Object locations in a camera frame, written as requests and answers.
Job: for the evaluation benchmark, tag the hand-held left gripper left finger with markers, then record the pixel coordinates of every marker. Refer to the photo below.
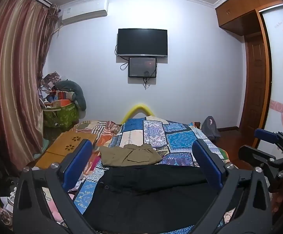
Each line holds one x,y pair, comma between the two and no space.
79,160

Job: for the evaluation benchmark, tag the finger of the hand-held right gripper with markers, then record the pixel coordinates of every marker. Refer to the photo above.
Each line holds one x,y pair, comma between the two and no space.
256,157
266,136

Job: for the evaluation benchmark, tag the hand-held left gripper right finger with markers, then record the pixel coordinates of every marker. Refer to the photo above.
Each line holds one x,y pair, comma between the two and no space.
206,160

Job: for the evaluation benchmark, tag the black pants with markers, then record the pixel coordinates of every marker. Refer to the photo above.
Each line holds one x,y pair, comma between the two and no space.
151,197

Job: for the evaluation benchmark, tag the olive green folded pants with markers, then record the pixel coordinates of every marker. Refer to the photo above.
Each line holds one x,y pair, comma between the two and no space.
129,154

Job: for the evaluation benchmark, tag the wooden lap desk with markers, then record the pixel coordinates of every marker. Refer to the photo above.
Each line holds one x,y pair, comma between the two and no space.
58,148

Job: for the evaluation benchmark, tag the grey plastic bag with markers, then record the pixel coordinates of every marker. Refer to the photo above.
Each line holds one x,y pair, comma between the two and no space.
209,128

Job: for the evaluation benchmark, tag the orange striped bed sheet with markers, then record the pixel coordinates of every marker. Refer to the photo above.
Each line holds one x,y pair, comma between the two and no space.
105,130

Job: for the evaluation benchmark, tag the green storage box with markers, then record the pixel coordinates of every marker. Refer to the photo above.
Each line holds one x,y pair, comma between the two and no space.
61,115

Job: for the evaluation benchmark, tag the blue patchwork blanket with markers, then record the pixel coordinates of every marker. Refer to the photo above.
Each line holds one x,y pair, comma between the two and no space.
156,131

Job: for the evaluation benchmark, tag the grey plush toy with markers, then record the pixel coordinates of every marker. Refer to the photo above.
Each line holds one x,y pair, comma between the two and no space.
76,91

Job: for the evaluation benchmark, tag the white heart-print wardrobe door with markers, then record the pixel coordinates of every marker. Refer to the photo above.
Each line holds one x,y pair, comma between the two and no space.
281,65

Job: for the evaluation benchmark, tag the pile of crumpled clothes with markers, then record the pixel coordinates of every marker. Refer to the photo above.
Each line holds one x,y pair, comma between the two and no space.
48,84

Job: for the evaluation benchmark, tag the striped pink curtain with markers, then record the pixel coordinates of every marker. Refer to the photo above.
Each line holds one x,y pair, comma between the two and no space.
12,78

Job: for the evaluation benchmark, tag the wooden overhead cabinet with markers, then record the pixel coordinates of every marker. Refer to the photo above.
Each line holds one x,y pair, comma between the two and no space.
241,7

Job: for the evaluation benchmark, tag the white air conditioner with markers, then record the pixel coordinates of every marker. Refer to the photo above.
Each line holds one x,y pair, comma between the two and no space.
83,11

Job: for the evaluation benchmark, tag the small black wall monitor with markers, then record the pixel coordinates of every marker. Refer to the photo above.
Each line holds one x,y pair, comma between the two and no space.
142,67

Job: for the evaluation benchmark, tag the black wall television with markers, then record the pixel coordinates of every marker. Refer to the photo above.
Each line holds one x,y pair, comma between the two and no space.
142,41

